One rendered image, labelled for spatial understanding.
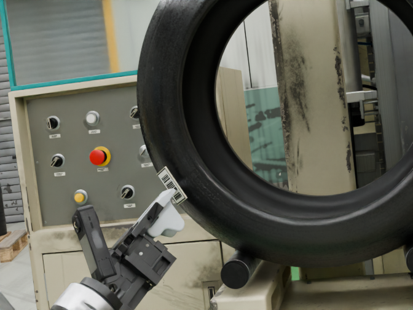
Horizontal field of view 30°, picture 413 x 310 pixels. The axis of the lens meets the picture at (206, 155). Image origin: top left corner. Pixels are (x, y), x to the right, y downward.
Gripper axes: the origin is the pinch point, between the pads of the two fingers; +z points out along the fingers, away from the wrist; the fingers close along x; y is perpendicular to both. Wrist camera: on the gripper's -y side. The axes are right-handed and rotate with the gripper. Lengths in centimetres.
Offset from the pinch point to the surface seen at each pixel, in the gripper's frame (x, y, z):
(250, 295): 0.1, 20.3, -3.9
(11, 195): -910, -98, 288
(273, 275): -8.2, 23.9, 5.4
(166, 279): -73, 19, 17
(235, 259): 0.8, 14.9, -1.3
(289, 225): 9.3, 16.9, 4.7
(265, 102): -712, 76, 541
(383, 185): -1.6, 29.8, 30.2
